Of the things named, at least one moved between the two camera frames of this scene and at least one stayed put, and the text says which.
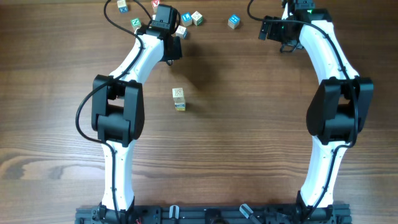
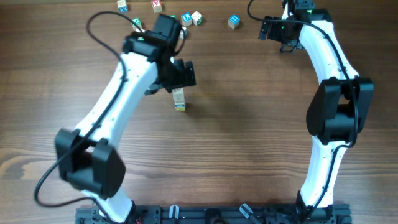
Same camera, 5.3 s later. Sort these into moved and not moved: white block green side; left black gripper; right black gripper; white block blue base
Moved: left black gripper
Not moved: white block blue base; white block green side; right black gripper
